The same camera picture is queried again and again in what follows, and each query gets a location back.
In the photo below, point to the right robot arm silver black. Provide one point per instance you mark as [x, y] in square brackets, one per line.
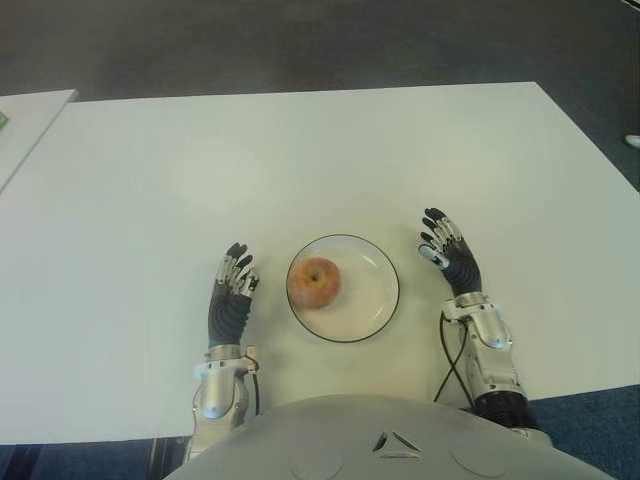
[492, 350]

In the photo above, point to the white shoe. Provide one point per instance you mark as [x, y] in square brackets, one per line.
[633, 140]

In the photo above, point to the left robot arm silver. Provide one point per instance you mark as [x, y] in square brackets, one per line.
[217, 395]

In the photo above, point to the left robot hand black silver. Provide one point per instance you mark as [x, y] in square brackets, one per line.
[227, 310]

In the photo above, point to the small tan wrist connector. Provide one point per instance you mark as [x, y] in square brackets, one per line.
[251, 359]

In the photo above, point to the right robot hand black silver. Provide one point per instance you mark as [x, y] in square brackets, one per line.
[462, 270]

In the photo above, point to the clear glass plate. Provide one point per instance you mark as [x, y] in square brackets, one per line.
[360, 300]

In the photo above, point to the grey robot torso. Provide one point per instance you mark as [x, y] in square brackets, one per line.
[380, 445]

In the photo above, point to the red yellow apple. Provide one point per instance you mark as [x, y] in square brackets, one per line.
[315, 282]

